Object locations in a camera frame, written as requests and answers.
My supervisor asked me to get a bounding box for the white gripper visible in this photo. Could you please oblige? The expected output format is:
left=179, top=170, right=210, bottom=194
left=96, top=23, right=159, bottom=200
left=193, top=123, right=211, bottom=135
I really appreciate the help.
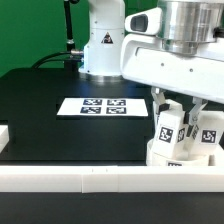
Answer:
left=120, top=7, right=224, bottom=126

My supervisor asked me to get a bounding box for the white round stool seat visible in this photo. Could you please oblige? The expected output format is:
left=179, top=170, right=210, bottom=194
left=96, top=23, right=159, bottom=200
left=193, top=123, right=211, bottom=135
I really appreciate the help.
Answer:
left=146, top=140, right=215, bottom=166

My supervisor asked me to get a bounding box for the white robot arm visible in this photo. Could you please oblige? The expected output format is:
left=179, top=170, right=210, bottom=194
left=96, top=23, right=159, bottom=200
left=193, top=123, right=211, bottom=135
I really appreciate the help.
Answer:
left=80, top=0, right=224, bottom=122

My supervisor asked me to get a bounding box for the white marker sheet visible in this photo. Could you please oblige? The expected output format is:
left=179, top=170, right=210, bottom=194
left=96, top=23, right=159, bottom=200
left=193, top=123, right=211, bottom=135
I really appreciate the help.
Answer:
left=57, top=98, right=148, bottom=117

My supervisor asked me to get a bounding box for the black camera pole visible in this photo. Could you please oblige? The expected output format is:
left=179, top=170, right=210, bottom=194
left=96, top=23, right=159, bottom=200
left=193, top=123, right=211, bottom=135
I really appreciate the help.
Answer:
left=63, top=0, right=80, bottom=71

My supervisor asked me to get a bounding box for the white fence front wall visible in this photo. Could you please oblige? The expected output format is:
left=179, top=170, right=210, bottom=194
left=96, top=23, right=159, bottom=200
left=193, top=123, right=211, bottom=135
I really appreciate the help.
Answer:
left=0, top=166, right=224, bottom=193

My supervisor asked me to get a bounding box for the black cable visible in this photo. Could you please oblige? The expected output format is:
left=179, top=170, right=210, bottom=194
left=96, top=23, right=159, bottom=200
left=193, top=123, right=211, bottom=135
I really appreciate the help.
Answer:
left=31, top=49, right=84, bottom=70

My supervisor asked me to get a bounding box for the white fence left wall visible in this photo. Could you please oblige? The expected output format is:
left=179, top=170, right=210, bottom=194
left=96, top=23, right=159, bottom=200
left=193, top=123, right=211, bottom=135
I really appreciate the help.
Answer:
left=0, top=125, right=9, bottom=153

